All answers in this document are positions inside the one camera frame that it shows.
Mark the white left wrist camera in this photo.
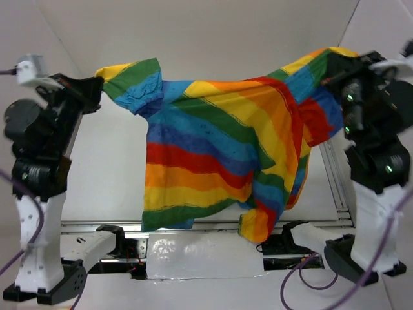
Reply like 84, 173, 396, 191
15, 54, 47, 88

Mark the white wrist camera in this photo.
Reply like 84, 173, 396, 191
15, 54, 47, 88
369, 39, 413, 78

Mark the rainbow striped hooded jacket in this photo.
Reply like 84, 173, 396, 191
96, 47, 358, 243

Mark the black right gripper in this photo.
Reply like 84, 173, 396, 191
319, 46, 390, 136

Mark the aluminium frame rail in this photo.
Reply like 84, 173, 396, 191
61, 139, 352, 234

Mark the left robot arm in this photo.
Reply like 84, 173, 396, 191
3, 74, 104, 305

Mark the white front cover panel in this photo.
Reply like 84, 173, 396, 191
146, 232, 265, 280

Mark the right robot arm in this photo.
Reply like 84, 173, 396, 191
281, 52, 412, 285

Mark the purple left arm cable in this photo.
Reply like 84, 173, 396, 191
0, 69, 83, 310

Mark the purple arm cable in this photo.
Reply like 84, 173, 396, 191
279, 189, 413, 310
0, 69, 83, 310

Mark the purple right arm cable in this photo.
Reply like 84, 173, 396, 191
279, 189, 413, 310

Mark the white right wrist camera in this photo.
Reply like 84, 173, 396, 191
369, 39, 413, 78

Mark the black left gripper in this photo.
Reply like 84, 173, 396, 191
41, 71, 104, 150

